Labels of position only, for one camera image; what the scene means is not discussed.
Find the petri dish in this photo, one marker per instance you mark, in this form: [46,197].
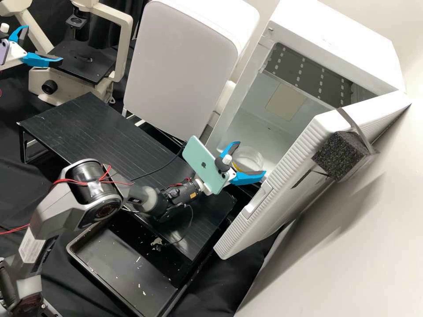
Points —
[249,158]

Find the right wrist camera phone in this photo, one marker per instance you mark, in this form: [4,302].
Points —
[203,161]

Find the wrist camera phone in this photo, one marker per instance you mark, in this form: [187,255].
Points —
[203,161]
[2,51]

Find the left wrist camera phone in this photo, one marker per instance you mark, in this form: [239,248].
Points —
[2,51]

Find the incubator door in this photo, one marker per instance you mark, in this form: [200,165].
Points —
[297,185]

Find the cream microscope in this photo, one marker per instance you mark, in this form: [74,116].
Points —
[36,79]

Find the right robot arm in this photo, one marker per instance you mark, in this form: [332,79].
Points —
[82,194]

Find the white incubator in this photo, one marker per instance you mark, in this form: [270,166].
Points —
[330,29]

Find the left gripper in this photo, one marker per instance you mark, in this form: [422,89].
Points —
[15,54]

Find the black tray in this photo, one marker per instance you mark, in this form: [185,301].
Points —
[125,270]

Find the black platform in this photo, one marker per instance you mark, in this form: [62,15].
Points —
[205,228]
[82,132]

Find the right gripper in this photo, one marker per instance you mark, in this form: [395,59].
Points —
[205,189]

